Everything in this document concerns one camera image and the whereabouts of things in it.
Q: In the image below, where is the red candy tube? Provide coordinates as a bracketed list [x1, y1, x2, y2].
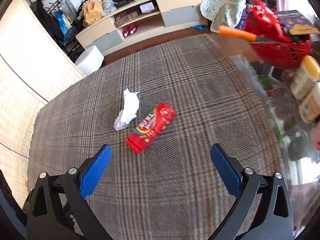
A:
[126, 102, 176, 154]

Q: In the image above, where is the white tissue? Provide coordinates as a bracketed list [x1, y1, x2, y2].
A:
[114, 88, 140, 131]

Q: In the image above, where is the white red label bottle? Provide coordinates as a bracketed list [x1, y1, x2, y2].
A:
[310, 122, 320, 151]

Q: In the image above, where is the grey plaid table cloth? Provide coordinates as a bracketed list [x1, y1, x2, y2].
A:
[27, 35, 285, 239]

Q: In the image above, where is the white cream cap bottle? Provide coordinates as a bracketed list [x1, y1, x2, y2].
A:
[298, 82, 320, 124]

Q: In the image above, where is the yellow cap white bottle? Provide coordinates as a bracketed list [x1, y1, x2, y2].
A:
[290, 55, 319, 100]

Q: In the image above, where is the white round stool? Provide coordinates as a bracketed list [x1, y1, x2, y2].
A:
[75, 46, 104, 76]

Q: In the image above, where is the red plastic basket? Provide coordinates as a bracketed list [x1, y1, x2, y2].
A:
[245, 0, 311, 69]

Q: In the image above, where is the purple book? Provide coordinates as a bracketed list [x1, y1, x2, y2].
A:
[275, 10, 319, 35]

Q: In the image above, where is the yellow plush backpack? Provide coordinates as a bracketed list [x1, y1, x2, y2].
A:
[84, 1, 103, 26]

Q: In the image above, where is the coat rack with clothes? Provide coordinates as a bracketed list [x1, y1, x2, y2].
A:
[25, 0, 79, 56]

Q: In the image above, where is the floral green cloth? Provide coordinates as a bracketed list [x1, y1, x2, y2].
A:
[200, 0, 246, 33]

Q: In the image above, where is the cream tv cabinet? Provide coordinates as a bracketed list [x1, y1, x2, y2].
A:
[76, 0, 208, 56]

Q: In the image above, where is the orange handled tool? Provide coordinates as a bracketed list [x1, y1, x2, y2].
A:
[218, 25, 257, 42]

